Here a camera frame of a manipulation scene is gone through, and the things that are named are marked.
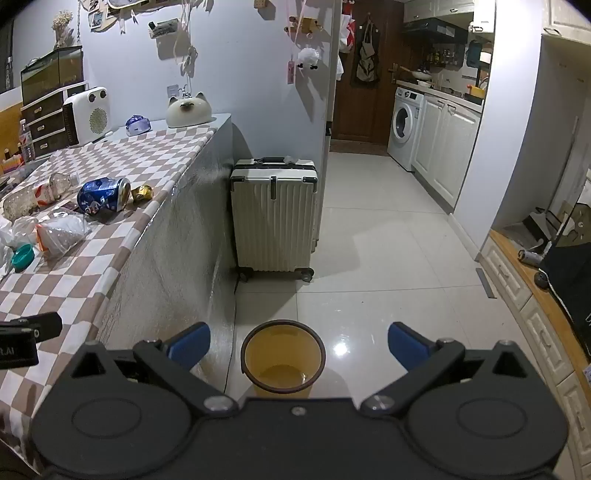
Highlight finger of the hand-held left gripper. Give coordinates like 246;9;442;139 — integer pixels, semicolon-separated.
0;312;64;344

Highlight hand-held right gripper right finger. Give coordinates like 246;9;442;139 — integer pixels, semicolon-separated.
360;322;536;416

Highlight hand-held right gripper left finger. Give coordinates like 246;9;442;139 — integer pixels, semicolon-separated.
69;322;241;416

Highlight teal round lid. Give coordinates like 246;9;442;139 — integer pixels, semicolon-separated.
10;244;36;272

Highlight white plastic bag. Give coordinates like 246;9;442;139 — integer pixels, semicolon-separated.
0;216;38;278

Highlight beige bin with brown rim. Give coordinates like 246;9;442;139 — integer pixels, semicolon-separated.
241;319;326;398

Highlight clear bottle orange label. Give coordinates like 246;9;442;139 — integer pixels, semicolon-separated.
36;210;93;256

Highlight clear bottle red label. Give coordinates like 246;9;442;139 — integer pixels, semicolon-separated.
2;172;81;220

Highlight crushed blue drink can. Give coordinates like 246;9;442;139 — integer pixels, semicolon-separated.
76;176;132;216

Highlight silver foil table skirt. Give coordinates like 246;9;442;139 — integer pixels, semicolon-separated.
98;113;237;385

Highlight white low drawer bench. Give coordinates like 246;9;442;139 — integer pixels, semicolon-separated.
477;230;591;464

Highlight white ribbed suitcase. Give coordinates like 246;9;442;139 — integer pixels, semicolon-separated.
229;156;319;283

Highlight black bag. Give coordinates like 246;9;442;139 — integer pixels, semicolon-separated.
539;203;591;361

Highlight upright water bottle red label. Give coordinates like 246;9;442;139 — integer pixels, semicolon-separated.
18;119;37;162

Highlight brown white checkered tablecloth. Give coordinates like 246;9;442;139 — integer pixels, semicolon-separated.
0;126;218;444

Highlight yellow board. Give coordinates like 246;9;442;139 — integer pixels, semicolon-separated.
0;99;24;158

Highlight white kitchen base cabinets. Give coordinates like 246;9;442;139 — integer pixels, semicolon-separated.
411;92;484;214

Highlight white dark drawer cabinet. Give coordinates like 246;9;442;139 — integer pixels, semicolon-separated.
21;80;88;160

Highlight white space heater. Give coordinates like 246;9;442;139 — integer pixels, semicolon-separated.
62;86;110;147

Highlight white washing machine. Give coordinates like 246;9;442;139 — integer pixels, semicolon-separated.
387;86;426;172

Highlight blue white pouch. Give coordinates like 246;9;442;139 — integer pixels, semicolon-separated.
126;114;153;136

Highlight white cat-shaped ornament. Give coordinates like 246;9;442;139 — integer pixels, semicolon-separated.
166;91;213;128

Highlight brown wooden door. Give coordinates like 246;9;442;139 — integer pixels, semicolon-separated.
331;0;403;145

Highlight glass fish tank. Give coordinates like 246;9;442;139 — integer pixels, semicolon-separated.
21;45;85;106

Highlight dried flower bunch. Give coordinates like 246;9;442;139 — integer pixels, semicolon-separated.
52;11;75;49

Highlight hanging white plush sheep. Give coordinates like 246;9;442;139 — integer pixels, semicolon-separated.
295;46;322;72

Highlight dark range hood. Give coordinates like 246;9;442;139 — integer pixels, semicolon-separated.
402;17;474;40

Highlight thin black cable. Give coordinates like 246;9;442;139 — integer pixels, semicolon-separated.
225;272;240;389

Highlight wall photo garland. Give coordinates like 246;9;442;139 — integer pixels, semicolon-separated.
76;0;158;34

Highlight wooden wall shelf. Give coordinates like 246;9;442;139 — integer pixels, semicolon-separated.
148;17;180;38

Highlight wooden wall hook rack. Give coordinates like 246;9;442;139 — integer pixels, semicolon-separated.
283;16;324;36

